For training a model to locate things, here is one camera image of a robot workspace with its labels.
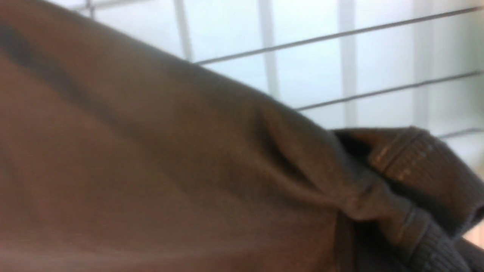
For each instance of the dark gray long-sleeve shirt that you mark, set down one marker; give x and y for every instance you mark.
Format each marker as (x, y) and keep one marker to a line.
(118, 157)

